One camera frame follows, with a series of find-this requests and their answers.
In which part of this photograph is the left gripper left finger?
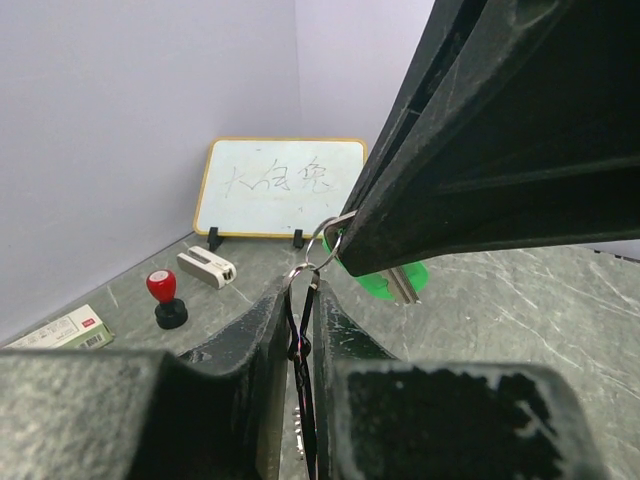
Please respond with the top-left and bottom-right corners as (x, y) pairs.
(1, 278), (289, 479)

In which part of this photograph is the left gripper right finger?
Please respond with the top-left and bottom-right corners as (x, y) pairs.
(312, 282), (608, 479)

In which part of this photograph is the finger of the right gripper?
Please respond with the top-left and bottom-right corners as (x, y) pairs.
(339, 1), (639, 276)

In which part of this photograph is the green tagged key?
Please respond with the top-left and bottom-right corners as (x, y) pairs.
(321, 211), (429, 305)

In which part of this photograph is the wire keyring with keys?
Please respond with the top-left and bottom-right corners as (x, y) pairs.
(282, 211), (355, 479)

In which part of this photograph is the red black stamp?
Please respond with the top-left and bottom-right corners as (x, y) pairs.
(146, 269), (188, 330)

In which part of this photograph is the white stapler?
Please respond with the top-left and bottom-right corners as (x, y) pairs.
(177, 246), (237, 290)

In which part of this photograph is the white green staples box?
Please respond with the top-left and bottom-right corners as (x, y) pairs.
(3, 304), (115, 350)

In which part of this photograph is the yellow framed whiteboard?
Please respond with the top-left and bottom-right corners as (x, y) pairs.
(193, 137), (368, 239)

